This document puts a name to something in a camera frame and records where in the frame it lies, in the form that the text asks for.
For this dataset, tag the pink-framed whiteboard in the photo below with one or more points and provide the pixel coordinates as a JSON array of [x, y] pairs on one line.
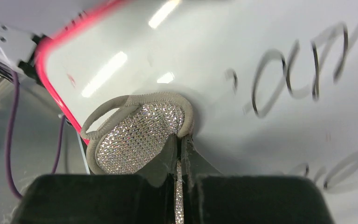
[[273, 83]]

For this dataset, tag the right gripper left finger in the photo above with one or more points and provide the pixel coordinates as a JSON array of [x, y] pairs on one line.
[[163, 165]]

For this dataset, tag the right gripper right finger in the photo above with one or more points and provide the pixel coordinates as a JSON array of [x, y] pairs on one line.
[[192, 163]]

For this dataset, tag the glittery silver eraser pad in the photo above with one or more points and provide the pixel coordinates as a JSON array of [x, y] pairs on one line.
[[124, 134]]

